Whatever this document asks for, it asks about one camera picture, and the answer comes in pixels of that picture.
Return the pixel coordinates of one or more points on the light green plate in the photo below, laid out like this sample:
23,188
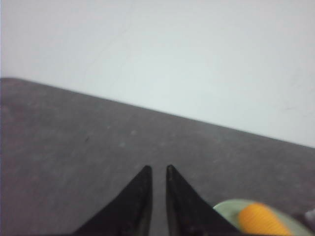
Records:
229,209

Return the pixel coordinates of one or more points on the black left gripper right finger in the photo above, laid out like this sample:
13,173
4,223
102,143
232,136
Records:
188,214

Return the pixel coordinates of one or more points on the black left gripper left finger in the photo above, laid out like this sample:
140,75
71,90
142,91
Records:
129,214

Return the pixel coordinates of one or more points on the yellow corn cob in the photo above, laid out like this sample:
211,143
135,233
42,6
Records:
258,219

